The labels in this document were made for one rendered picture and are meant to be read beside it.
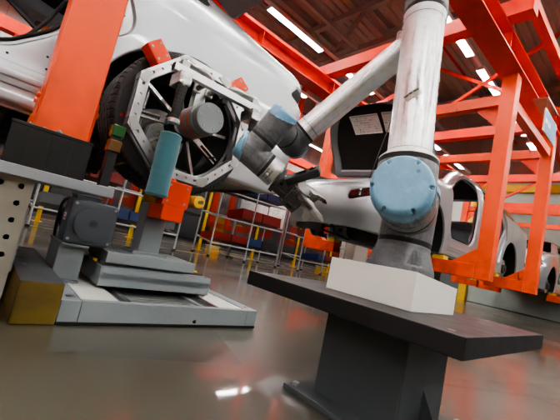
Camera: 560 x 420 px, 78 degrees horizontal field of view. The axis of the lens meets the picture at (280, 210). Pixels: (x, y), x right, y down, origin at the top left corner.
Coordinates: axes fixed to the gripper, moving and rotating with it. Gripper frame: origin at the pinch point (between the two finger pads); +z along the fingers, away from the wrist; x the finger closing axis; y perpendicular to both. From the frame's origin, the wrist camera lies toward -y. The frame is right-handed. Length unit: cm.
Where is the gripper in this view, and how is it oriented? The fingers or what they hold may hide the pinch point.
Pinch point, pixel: (327, 212)
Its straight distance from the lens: 117.1
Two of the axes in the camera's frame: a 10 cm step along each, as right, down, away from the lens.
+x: -1.9, 4.3, -8.8
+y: -6.3, 6.3, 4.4
